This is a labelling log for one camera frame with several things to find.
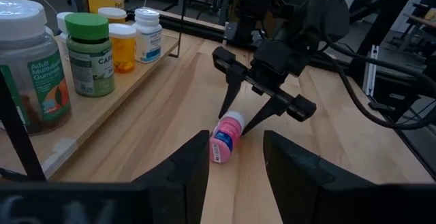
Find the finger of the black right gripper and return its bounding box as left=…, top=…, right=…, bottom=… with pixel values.
left=218, top=68, right=245, bottom=120
left=241, top=95, right=287, bottom=136

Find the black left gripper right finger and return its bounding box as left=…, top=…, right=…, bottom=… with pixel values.
left=263, top=130, right=379, bottom=224

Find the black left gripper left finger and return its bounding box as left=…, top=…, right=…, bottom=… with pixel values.
left=132, top=129, right=211, bottom=224

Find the pink Pepto bottle white cap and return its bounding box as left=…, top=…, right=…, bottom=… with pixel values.
left=209, top=110, right=246, bottom=165

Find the white melatonin bottle blue label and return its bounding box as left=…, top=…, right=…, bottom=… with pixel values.
left=131, top=7, right=164, bottom=64

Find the green caffeine bottle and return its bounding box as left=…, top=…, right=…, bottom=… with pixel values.
left=64, top=12, right=116, bottom=98

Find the multivitamin gummies bottle green label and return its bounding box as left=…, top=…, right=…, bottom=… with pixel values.
left=0, top=0, right=73, bottom=135

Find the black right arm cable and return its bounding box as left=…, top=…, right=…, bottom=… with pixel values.
left=325, top=55, right=436, bottom=131
left=322, top=33, right=436, bottom=97

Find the silver aluminium bracket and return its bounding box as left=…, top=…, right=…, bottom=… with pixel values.
left=362, top=44, right=379, bottom=97

